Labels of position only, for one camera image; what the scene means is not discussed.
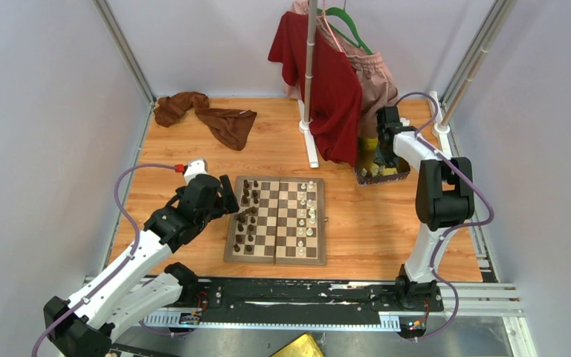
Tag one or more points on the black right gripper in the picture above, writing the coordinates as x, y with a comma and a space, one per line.
382, 160

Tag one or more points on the white clothes rack stand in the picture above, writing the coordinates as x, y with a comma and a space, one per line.
305, 105

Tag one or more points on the wooden chess board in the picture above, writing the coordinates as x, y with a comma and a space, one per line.
275, 238

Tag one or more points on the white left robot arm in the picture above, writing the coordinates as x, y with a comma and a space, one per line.
91, 319

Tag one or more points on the yellow object at bottom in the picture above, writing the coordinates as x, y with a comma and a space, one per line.
304, 345

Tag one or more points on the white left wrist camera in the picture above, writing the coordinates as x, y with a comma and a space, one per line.
194, 168

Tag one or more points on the pink hanging garment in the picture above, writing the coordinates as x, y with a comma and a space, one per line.
377, 84

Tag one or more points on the red hanging shirt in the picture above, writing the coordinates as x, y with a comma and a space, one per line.
336, 94

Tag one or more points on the white chess pieces in tray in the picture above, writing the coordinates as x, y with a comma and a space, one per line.
373, 171

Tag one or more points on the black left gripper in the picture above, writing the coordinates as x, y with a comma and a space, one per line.
227, 203

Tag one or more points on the dark chess piece rook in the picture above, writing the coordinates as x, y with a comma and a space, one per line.
246, 186

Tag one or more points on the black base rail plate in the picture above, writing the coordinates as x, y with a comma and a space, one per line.
230, 302

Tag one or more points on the yellow transparent tray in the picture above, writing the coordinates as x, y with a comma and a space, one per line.
365, 158

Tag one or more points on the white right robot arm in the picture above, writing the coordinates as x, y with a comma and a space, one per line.
443, 199

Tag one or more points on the brown crumpled cloth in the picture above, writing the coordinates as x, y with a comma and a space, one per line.
231, 127

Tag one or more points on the white corner rack foot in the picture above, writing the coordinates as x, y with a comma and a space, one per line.
440, 131

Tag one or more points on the green clothes hanger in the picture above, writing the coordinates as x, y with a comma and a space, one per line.
354, 37

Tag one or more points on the dark chess piece queen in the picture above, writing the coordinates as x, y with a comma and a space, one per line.
245, 215

